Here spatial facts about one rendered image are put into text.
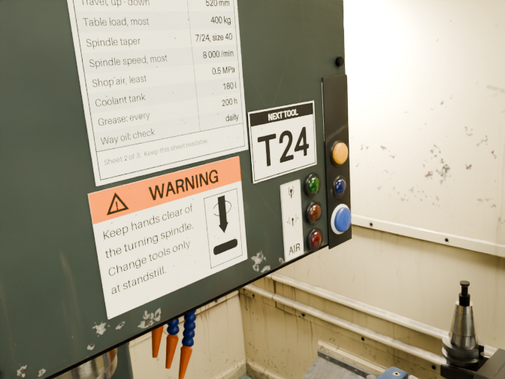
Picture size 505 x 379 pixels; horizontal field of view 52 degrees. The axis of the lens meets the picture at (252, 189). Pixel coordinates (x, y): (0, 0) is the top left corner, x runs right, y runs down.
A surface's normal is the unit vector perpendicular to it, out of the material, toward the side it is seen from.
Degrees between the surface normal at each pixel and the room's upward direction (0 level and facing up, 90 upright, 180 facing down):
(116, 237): 90
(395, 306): 90
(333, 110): 90
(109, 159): 90
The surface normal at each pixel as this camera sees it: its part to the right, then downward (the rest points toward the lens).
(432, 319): -0.72, 0.23
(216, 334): 0.69, 0.14
